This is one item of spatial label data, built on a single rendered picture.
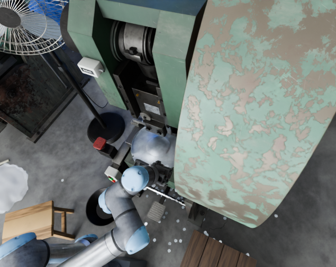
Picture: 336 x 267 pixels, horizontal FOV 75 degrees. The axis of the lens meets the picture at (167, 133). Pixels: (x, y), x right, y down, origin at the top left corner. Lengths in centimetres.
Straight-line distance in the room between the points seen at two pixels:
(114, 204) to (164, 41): 50
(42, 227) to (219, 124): 162
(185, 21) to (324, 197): 178
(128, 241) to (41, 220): 119
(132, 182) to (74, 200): 147
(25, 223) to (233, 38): 178
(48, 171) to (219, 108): 216
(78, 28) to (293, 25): 60
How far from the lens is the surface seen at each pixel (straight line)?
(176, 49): 59
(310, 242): 198
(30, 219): 189
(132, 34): 72
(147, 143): 118
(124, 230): 72
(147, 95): 88
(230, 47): 30
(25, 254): 93
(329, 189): 214
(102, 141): 131
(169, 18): 61
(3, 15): 134
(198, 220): 181
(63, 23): 91
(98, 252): 76
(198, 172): 39
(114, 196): 75
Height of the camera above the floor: 182
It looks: 60 degrees down
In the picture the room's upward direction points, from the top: 14 degrees counter-clockwise
